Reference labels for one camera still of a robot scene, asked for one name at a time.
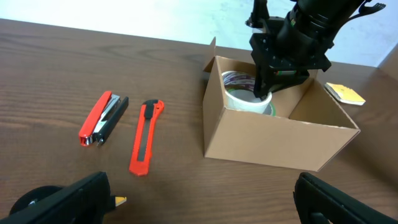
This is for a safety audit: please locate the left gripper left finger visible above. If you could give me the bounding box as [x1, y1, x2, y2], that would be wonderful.
[1, 172, 111, 224]

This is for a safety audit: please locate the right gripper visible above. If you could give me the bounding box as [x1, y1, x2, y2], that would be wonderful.
[249, 17, 332, 98]

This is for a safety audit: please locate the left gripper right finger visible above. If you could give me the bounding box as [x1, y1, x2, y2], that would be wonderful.
[293, 172, 397, 224]

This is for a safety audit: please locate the white tape roll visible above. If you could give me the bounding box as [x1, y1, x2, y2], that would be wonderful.
[221, 70, 272, 114]

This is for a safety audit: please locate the green tape roll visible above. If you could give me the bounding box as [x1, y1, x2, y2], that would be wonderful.
[263, 102, 276, 116]

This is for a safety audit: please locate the yellow spiral notepad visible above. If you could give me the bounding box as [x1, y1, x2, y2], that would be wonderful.
[324, 82, 366, 106]

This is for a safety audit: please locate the red black stapler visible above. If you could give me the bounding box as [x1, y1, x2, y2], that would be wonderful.
[78, 91, 129, 147]

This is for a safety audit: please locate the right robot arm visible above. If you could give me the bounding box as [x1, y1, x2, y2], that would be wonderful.
[246, 0, 385, 98]

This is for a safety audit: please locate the red utility knife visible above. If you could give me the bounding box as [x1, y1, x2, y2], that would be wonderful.
[129, 100, 164, 176]

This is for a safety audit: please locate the cardboard box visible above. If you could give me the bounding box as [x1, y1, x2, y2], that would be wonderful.
[203, 40, 360, 171]

